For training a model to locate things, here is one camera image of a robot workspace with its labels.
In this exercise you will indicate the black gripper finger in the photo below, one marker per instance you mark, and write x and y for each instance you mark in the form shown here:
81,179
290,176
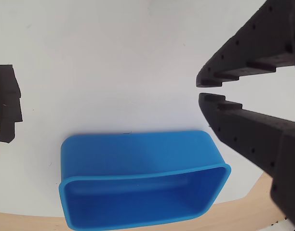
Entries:
256,45
258,134

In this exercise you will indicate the blue rectangular plastic bin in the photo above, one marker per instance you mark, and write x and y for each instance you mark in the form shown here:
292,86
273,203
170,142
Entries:
142,156

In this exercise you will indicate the white round sheet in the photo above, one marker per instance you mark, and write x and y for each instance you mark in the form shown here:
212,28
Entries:
109,72

